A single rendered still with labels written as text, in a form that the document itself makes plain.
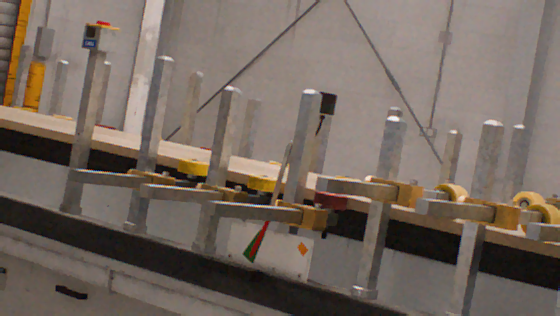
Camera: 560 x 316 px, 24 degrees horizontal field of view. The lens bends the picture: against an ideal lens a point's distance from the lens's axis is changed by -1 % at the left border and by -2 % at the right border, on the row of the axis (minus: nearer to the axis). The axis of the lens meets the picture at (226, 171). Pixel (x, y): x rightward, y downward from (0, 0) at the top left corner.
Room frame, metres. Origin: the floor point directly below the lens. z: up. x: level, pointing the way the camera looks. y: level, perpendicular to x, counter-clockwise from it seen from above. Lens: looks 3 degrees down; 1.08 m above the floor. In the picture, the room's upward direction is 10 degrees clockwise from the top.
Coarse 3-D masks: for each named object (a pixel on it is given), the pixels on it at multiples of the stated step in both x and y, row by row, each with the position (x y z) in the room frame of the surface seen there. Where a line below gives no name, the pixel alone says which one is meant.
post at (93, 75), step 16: (96, 64) 3.59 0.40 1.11; (96, 80) 3.59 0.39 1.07; (96, 96) 3.60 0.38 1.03; (80, 112) 3.60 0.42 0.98; (96, 112) 3.61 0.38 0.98; (80, 128) 3.59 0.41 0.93; (80, 144) 3.59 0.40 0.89; (80, 160) 3.59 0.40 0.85; (64, 192) 3.61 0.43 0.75; (80, 192) 3.60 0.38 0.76; (80, 208) 3.61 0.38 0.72
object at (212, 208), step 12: (216, 204) 2.83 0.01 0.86; (228, 204) 2.85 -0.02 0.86; (240, 204) 2.90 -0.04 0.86; (216, 216) 2.83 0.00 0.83; (228, 216) 2.86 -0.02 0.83; (240, 216) 2.89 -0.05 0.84; (252, 216) 2.92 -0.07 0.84; (264, 216) 2.95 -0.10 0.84; (276, 216) 2.98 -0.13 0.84; (288, 216) 3.01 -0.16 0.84; (300, 216) 3.04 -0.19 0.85; (336, 216) 3.14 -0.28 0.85
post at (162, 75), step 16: (160, 64) 3.42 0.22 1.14; (160, 80) 3.41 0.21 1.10; (160, 96) 3.42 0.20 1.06; (160, 112) 3.42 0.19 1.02; (144, 128) 3.43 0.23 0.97; (160, 128) 3.43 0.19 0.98; (144, 144) 3.42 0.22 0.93; (144, 160) 3.42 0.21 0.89; (144, 208) 3.43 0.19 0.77; (144, 224) 3.44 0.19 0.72
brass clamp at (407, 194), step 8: (368, 176) 2.96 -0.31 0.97; (392, 184) 2.89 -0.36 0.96; (400, 184) 2.88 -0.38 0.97; (408, 184) 2.87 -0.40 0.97; (400, 192) 2.88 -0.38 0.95; (408, 192) 2.86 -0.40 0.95; (416, 192) 2.87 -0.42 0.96; (376, 200) 2.92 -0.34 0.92; (384, 200) 2.90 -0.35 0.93; (392, 200) 2.89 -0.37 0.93; (400, 200) 2.87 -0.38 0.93; (408, 200) 2.86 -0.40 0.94; (416, 200) 2.88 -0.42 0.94
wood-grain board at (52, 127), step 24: (0, 120) 4.13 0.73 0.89; (24, 120) 4.27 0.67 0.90; (48, 120) 4.63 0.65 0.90; (96, 144) 3.83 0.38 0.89; (120, 144) 3.81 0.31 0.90; (168, 144) 4.45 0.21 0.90; (240, 168) 3.67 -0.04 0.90; (264, 168) 3.93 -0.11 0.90; (312, 192) 3.29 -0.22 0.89; (408, 216) 3.09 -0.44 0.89; (432, 216) 3.05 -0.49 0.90; (504, 240) 2.92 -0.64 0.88; (528, 240) 2.88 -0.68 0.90
